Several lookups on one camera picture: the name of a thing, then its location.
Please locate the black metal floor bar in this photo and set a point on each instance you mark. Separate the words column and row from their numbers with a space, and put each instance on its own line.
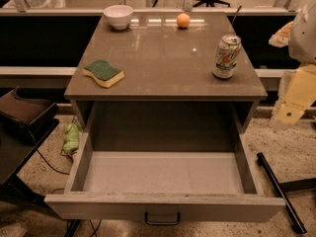
column 297, row 225

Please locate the black drawer handle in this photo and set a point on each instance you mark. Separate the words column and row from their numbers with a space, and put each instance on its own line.
column 148, row 221

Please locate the white ceramic bowl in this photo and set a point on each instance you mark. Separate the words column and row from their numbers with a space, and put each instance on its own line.
column 118, row 16

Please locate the orange ball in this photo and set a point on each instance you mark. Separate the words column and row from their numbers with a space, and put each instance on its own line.
column 183, row 20

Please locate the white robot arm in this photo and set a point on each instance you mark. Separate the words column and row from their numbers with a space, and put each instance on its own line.
column 300, row 37

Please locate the green and yellow sponge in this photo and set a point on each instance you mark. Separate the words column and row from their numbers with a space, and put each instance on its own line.
column 103, row 73

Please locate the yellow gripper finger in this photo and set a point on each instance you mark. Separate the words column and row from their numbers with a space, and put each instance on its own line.
column 296, row 94

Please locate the brown cabinet with glossy top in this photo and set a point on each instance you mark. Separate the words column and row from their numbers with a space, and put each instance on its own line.
column 162, row 62

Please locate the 7up soda can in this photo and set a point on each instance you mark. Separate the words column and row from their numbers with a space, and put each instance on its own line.
column 226, row 56

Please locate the dark brown chair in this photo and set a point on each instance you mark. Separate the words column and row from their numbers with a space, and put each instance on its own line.
column 25, row 124

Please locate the open grey top drawer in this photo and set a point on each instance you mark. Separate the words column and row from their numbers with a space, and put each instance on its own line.
column 164, row 158

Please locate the green crumpled bag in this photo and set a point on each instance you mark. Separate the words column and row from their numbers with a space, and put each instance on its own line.
column 71, row 137

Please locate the white shoe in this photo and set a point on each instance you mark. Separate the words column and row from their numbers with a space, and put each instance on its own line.
column 13, row 230

